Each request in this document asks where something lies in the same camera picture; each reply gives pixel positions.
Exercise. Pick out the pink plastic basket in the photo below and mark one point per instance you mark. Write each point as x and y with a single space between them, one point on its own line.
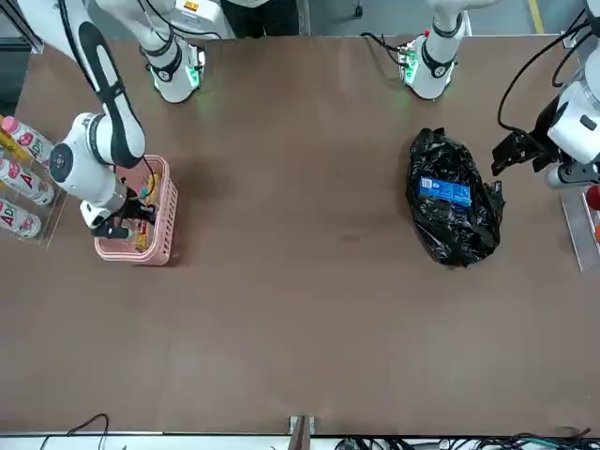
164 225

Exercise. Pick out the yellow flat object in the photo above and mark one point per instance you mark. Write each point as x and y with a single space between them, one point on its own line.
9 143

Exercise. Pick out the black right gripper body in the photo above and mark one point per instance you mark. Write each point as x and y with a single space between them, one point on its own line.
125 206

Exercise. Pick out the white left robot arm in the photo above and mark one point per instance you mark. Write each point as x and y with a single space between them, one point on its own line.
436 70

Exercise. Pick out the black plastic bag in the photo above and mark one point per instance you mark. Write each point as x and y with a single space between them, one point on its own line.
450 234

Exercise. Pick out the red yellow-streaked apple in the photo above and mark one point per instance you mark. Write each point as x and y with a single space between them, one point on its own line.
594 196

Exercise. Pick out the small teal snack packet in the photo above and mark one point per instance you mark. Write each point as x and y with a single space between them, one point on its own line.
144 192

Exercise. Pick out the aluminium frame beam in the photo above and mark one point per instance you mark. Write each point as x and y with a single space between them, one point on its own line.
23 37

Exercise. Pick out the blue cookie box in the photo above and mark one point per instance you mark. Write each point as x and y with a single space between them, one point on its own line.
445 191

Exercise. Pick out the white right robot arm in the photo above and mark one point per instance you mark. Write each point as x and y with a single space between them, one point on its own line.
89 178

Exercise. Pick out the clear acrylic fruit stand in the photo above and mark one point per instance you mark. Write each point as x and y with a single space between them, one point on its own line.
574 234

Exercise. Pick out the aluminium frame post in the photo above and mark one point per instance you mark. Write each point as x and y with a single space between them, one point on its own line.
301 433

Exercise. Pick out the clear acrylic bottle stand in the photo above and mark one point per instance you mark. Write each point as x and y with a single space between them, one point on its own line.
54 225

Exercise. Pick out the long yellow snack packet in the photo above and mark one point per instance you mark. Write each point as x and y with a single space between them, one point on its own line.
143 239

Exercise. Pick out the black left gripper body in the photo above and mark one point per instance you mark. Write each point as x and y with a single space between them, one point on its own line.
544 140

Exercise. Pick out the person's leg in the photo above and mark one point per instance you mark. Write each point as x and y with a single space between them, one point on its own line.
262 16

